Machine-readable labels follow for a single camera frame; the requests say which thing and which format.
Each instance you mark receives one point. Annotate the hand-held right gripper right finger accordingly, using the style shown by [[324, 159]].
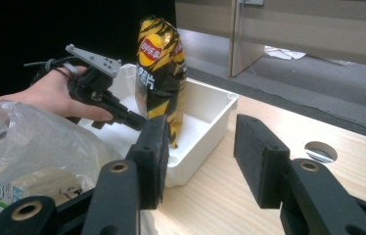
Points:
[[259, 160]]

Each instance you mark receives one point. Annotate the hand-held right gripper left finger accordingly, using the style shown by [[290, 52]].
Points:
[[153, 163]]

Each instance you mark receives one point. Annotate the clear plastic bag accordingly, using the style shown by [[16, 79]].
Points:
[[40, 143]]

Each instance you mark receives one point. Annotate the white plastic bin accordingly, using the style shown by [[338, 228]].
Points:
[[204, 114]]

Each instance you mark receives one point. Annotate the white paper sheet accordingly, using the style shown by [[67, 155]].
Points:
[[283, 53]]

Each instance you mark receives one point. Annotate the yellow black chips bag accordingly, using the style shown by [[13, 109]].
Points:
[[160, 75]]

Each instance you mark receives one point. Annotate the black curtain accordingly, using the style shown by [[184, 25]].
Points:
[[57, 26]]

